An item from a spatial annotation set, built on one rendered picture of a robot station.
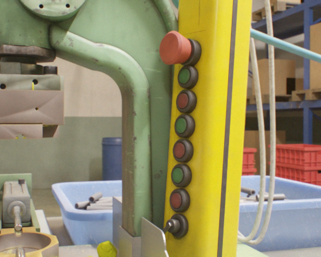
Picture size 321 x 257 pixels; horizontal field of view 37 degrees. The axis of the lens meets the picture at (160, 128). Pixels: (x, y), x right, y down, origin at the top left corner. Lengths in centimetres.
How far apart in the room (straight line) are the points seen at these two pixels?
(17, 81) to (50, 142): 829
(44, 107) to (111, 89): 850
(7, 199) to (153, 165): 31
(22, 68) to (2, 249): 24
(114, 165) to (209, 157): 698
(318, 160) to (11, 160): 586
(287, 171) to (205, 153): 397
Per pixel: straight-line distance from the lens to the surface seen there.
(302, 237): 96
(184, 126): 57
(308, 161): 430
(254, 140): 838
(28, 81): 56
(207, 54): 57
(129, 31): 62
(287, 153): 451
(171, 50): 56
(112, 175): 755
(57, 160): 887
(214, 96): 56
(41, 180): 889
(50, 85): 56
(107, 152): 757
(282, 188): 124
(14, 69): 57
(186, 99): 57
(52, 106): 53
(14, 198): 85
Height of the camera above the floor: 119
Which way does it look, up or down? 1 degrees down
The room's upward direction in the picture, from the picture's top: straight up
